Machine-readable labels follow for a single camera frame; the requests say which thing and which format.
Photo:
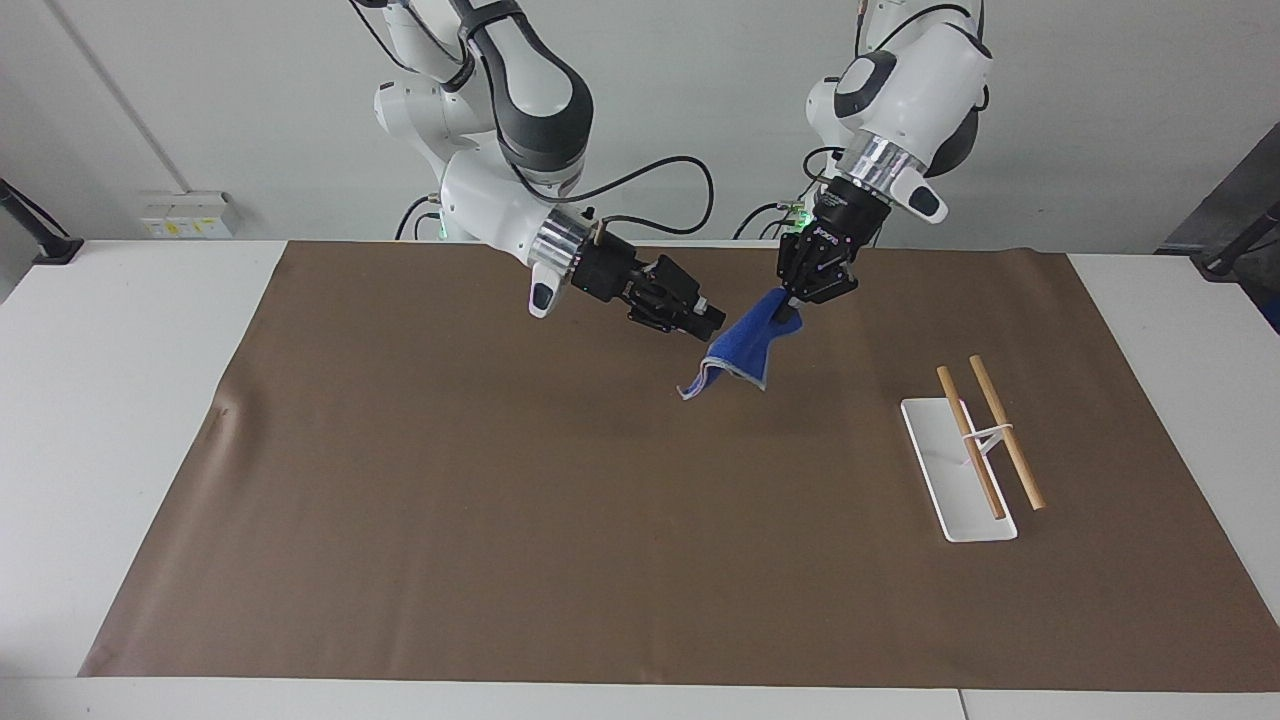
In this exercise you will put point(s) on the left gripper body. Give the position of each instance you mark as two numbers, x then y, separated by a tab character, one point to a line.
845	215

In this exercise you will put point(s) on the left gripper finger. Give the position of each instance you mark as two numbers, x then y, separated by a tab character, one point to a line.
838	285
795	285

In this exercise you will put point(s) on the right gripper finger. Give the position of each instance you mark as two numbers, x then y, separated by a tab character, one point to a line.
665	318
690	292

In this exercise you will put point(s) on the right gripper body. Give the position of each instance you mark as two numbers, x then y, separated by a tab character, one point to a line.
603	268

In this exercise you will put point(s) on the blue towel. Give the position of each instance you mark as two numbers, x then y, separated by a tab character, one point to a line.
745	345

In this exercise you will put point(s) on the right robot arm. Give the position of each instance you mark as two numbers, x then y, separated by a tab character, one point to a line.
520	90

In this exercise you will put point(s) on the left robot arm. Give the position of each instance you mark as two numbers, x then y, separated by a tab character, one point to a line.
925	85

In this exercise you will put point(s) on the white rack with wooden bars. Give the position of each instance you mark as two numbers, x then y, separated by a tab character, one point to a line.
960	480

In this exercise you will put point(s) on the black stand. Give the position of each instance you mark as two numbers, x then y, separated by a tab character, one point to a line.
45	240
1235	250

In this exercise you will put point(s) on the white wall socket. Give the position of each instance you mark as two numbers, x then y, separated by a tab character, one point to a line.
190	215

